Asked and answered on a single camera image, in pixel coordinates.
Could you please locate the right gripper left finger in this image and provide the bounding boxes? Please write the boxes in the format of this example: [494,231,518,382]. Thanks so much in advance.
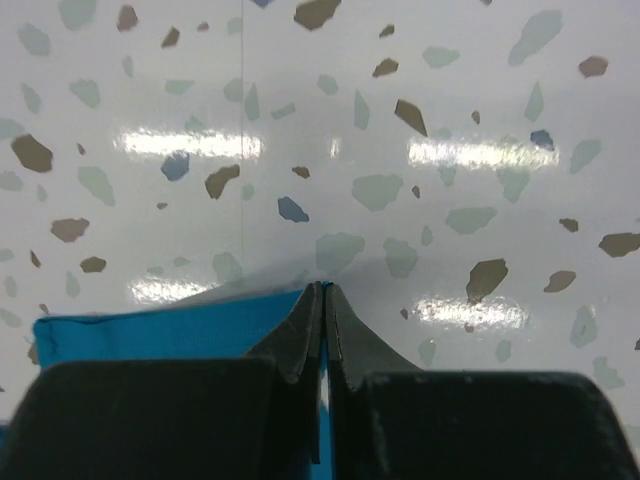
[0,281,324,480]

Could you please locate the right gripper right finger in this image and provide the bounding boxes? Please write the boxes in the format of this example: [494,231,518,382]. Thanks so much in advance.
[324,284,639,479]

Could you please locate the blue t shirt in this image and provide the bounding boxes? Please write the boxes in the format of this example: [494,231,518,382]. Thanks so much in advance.
[0,282,335,480]

